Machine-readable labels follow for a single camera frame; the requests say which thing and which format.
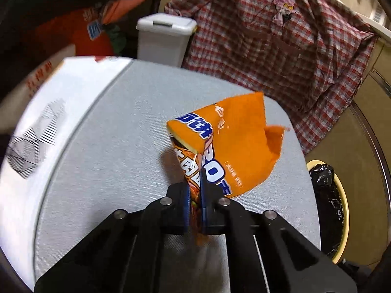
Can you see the black bin liner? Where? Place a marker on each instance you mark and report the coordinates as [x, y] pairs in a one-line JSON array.
[[328, 195]]

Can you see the beige kitchen cabinet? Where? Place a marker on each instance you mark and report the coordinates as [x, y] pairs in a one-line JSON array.
[[360, 128]]

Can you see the white printed cardboard box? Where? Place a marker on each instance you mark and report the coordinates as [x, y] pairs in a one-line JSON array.
[[76, 91]]

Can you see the yellow round trash bin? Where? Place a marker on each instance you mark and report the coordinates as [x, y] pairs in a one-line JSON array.
[[345, 207]]

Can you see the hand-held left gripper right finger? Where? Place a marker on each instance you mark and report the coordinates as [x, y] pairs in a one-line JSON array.
[[204, 213]]

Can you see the white lidded bin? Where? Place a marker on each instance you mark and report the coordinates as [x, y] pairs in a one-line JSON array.
[[162, 42]]

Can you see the red plaid shirt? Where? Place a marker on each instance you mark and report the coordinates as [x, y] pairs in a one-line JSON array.
[[259, 52]]

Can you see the orange-red printed sack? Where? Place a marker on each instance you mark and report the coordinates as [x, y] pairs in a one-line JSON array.
[[67, 27]]

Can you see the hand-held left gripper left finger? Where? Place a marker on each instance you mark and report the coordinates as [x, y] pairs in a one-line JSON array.
[[184, 207]]

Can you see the black metal shelf rack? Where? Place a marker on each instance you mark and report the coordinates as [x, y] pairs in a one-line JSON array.
[[76, 0]]

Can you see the orange snack packet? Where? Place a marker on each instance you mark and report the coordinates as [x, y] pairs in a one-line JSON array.
[[238, 134]]

